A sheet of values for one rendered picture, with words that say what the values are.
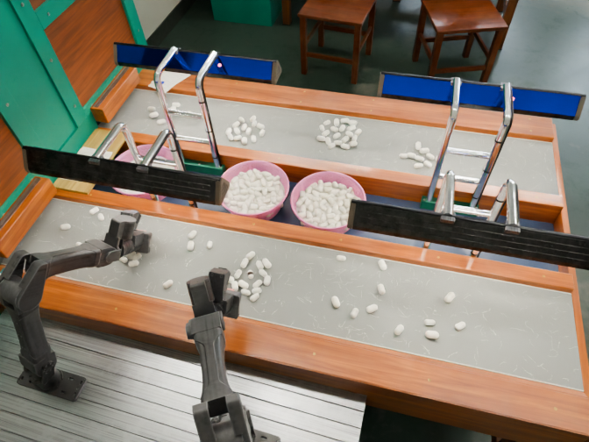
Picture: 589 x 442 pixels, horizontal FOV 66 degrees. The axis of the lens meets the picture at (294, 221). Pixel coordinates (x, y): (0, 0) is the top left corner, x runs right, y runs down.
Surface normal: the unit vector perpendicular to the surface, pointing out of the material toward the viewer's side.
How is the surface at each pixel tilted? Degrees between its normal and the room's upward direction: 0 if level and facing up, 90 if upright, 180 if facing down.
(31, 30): 90
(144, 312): 0
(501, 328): 0
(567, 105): 58
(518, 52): 0
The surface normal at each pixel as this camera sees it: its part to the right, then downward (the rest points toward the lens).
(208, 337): -0.11, -0.80
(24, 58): 0.97, 0.17
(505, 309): -0.04, -0.61
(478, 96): -0.23, 0.33
